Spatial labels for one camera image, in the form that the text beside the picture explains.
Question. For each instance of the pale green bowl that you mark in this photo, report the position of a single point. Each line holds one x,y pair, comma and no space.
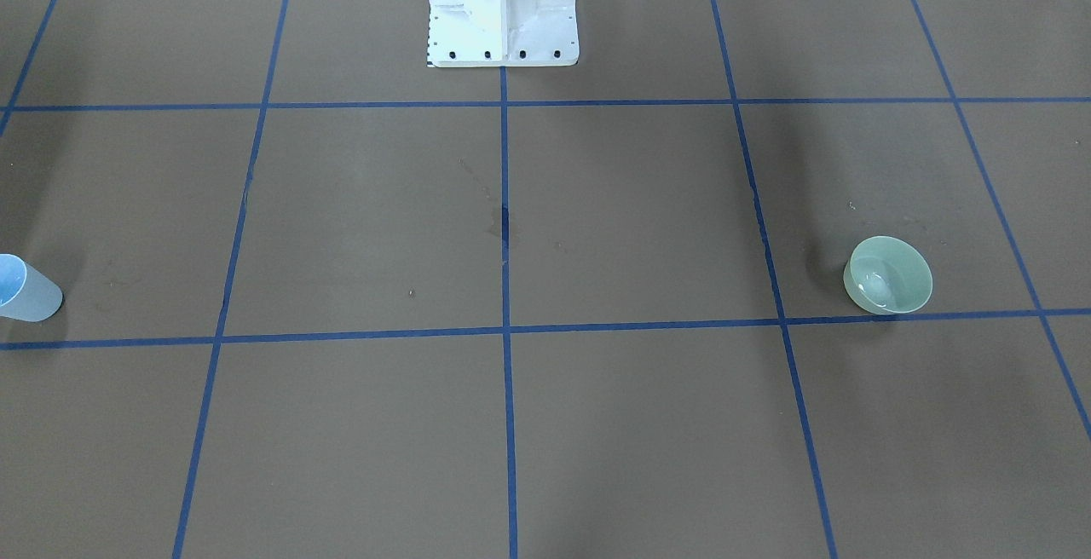
887,276

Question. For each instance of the light blue plastic cup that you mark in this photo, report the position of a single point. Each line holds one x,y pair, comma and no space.
26,294

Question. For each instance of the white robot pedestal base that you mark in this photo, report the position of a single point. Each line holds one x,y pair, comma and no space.
502,33

